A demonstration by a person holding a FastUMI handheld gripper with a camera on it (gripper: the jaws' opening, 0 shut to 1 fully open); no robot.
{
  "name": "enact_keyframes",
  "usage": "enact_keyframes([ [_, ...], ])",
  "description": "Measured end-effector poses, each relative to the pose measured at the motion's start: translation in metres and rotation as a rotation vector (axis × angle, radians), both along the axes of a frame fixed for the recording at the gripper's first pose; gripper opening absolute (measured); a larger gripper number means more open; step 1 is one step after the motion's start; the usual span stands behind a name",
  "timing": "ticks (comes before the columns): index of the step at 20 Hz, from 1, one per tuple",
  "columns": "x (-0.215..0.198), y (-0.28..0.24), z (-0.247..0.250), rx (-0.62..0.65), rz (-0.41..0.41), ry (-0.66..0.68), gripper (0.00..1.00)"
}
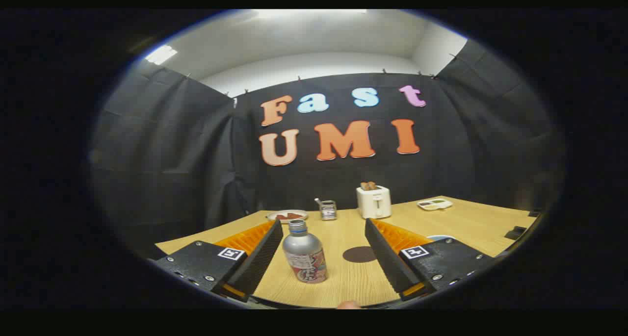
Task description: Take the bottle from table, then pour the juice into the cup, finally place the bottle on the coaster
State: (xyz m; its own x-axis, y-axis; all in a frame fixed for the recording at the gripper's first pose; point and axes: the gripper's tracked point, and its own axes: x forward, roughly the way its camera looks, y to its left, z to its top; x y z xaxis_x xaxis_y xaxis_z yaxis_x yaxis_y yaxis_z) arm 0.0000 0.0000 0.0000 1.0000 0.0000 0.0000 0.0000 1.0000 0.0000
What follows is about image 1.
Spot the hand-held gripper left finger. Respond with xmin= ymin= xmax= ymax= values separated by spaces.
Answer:
xmin=155 ymin=219 xmax=284 ymax=303

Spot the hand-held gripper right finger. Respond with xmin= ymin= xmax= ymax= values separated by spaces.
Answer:
xmin=364 ymin=217 xmax=495 ymax=301

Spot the round brown coaster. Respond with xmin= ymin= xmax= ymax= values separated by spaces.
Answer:
xmin=342 ymin=246 xmax=378 ymax=263

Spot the silver juice bottle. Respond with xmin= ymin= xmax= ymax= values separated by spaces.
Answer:
xmin=282 ymin=220 xmax=328 ymax=284

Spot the white plate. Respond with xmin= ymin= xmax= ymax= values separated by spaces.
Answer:
xmin=266 ymin=209 xmax=309 ymax=224

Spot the wooden table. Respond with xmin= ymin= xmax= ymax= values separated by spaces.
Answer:
xmin=155 ymin=195 xmax=538 ymax=309

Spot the white toaster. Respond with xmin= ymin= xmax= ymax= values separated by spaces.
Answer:
xmin=356 ymin=185 xmax=392 ymax=220

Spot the white compartment tray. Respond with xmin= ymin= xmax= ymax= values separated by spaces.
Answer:
xmin=417 ymin=198 xmax=453 ymax=211

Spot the black backdrop cloth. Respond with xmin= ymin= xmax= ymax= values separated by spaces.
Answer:
xmin=90 ymin=39 xmax=565 ymax=260

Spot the ceiling light panel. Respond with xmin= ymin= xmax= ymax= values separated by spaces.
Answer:
xmin=145 ymin=45 xmax=178 ymax=65

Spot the metal wire holder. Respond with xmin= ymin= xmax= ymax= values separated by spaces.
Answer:
xmin=314 ymin=198 xmax=338 ymax=221

